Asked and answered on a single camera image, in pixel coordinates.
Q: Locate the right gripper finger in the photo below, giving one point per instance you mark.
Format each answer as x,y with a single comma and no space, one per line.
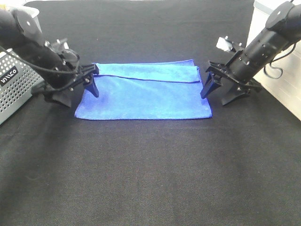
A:
212,83
235,92

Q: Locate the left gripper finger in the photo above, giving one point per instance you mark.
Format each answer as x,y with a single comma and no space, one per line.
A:
89,83
56,96

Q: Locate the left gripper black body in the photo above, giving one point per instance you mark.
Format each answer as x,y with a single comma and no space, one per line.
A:
64,75

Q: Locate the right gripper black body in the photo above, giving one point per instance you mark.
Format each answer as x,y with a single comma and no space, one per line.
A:
239,70

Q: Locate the blue microfiber towel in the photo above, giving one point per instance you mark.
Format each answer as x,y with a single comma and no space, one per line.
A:
149,91

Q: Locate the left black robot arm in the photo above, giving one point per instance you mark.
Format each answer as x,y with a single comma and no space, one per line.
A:
19,32

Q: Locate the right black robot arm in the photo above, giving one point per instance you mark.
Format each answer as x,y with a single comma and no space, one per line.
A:
282,30

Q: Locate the cream white slotted basket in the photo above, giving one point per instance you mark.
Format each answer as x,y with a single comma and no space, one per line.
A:
283,80

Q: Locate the grey perforated plastic basket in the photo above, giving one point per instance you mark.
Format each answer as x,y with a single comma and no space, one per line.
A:
16,82

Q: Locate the black table cloth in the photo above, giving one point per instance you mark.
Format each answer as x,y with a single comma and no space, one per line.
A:
242,167

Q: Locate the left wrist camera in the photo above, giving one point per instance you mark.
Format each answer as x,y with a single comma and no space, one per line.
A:
61,48

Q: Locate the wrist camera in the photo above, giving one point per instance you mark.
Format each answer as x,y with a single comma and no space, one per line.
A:
223,43
61,48

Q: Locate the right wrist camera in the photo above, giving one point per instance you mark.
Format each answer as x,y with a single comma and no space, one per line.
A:
223,43

